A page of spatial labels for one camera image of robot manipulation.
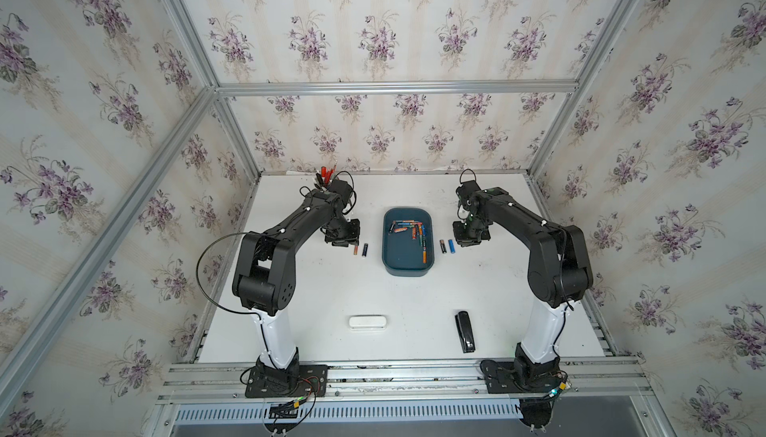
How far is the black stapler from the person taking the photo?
0.78m

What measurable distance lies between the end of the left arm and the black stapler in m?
0.36

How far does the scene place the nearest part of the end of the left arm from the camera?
0.80 metres
